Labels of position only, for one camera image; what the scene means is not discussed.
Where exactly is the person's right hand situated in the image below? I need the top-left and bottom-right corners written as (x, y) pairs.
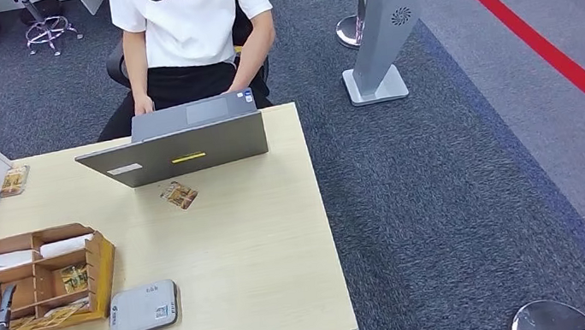
top-left (131, 91), bottom-right (157, 117)

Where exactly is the person's left hand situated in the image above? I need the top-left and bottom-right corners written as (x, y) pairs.
top-left (226, 80), bottom-right (254, 95)

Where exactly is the wooden organizer box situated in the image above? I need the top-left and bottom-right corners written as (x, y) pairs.
top-left (0, 217), bottom-right (127, 330)

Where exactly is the brown patterned key card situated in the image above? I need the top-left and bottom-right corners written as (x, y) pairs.
top-left (26, 297), bottom-right (94, 330)
top-left (8, 315), bottom-right (42, 330)
top-left (59, 262), bottom-right (92, 296)
top-left (158, 178), bottom-right (201, 215)
top-left (0, 164), bottom-right (35, 199)

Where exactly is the person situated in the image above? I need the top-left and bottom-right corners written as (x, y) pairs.
top-left (77, 0), bottom-right (290, 143)

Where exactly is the grey card reader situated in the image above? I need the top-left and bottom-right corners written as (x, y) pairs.
top-left (103, 277), bottom-right (186, 330)

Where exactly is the black office chair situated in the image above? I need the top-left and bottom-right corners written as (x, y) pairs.
top-left (98, 0), bottom-right (275, 121)

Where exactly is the grey laptop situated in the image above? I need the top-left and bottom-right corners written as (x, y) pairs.
top-left (68, 85), bottom-right (273, 197)

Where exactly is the chrome stool base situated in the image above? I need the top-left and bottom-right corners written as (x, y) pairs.
top-left (15, 0), bottom-right (87, 62)

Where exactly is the chrome stanchion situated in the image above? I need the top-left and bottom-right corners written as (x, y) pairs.
top-left (503, 294), bottom-right (585, 330)
top-left (331, 0), bottom-right (383, 53)

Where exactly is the grey kiosk stand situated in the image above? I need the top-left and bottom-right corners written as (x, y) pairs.
top-left (331, 0), bottom-right (433, 108)

